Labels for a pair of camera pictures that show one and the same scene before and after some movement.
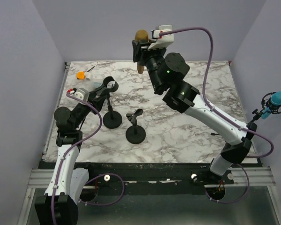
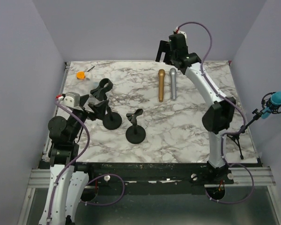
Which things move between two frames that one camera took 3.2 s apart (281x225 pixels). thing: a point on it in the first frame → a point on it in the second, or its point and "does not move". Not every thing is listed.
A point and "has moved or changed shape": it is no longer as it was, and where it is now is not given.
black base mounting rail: x=108 y=175 does not move
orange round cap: x=81 y=75 does not move
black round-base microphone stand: x=136 y=134 does not move
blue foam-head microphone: x=277 y=98 does not move
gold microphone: x=141 y=35 has moved or changed shape
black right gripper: x=145 y=52 → x=162 y=48
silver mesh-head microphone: x=154 y=82 has moved or changed shape
